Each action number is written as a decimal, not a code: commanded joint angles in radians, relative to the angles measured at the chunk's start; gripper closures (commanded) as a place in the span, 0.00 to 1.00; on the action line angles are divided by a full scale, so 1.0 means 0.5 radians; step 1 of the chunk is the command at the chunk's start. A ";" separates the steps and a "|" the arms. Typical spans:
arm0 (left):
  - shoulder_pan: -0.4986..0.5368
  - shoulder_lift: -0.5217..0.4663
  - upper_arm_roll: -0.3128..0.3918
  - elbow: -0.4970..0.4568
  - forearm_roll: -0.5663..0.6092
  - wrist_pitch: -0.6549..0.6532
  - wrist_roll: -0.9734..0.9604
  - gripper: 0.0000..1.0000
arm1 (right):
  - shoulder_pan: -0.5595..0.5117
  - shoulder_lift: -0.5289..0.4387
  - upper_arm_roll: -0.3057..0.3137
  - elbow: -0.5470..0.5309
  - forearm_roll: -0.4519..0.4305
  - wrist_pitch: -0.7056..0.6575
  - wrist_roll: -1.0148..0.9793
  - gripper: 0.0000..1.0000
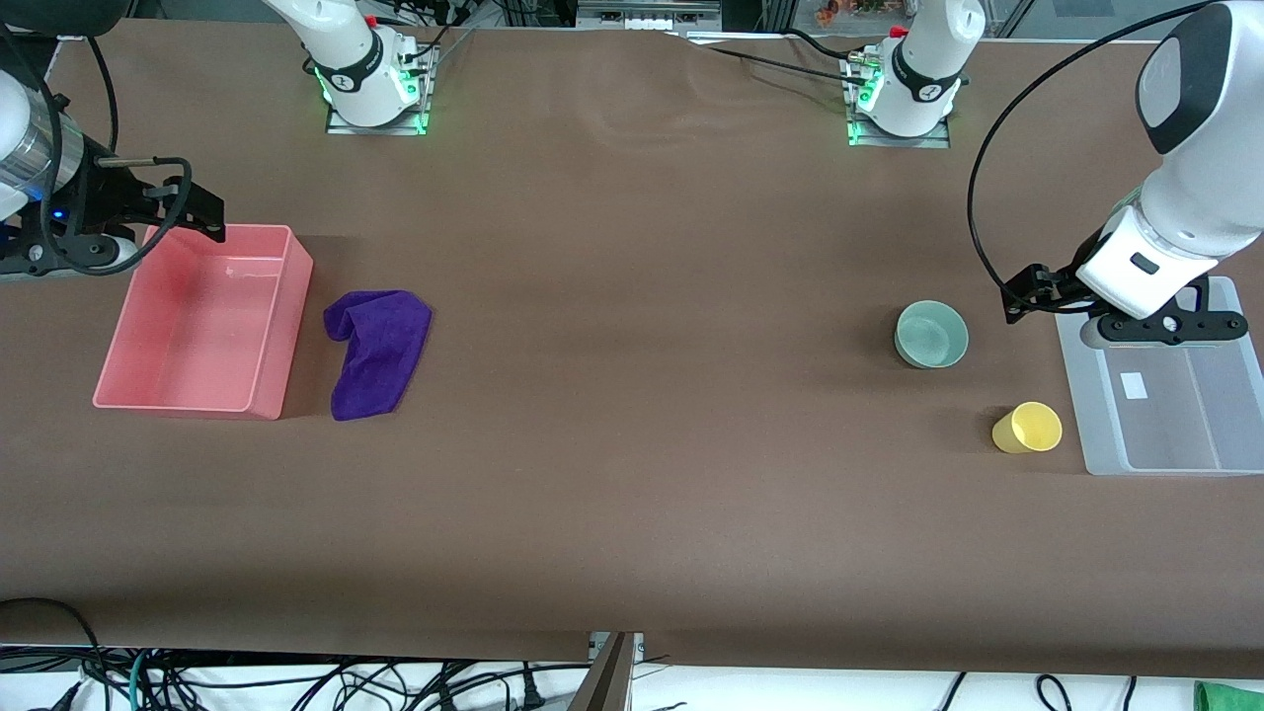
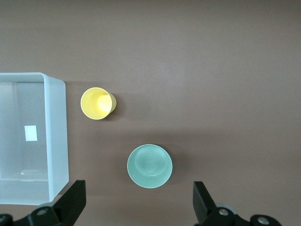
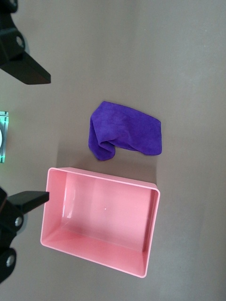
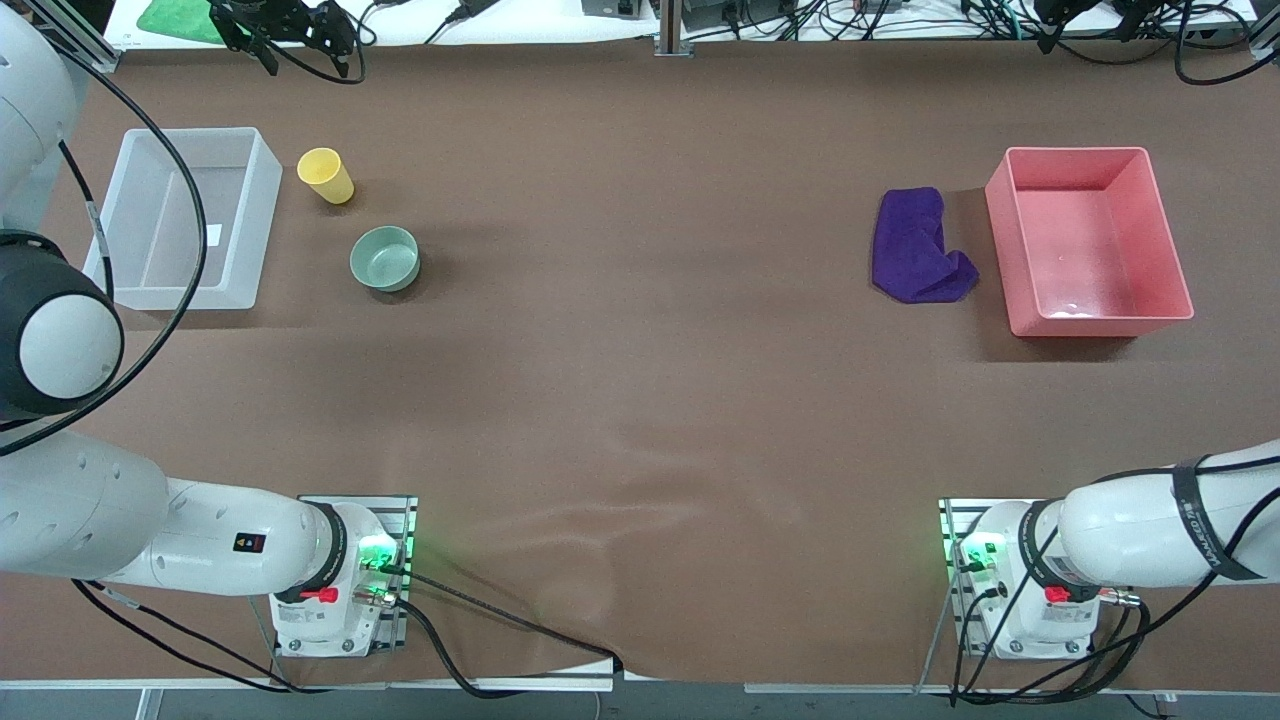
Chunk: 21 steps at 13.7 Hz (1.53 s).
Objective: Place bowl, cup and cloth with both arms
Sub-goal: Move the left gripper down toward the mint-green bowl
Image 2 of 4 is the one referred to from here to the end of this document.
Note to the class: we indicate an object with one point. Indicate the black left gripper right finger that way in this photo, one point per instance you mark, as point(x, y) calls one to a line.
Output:
point(204, 204)

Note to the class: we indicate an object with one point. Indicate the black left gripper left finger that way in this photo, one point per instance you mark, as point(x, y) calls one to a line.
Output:
point(70, 202)

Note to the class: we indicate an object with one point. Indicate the pale green bowl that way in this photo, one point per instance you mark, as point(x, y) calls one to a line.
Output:
point(148, 167)

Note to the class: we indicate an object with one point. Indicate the yellow plastic cup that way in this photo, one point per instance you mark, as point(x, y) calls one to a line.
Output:
point(94, 103)

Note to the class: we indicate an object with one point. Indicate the translucent white plastic bin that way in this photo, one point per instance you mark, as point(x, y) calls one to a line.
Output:
point(55, 131)

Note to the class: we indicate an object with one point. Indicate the white paper label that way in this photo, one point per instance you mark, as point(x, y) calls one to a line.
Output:
point(31, 133)

